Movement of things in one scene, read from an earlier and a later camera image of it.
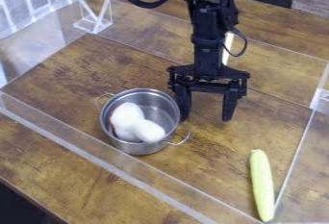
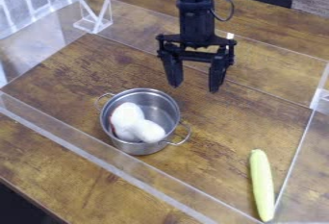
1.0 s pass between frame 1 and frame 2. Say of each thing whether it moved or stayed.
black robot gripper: moved
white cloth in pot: stayed
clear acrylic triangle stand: stayed
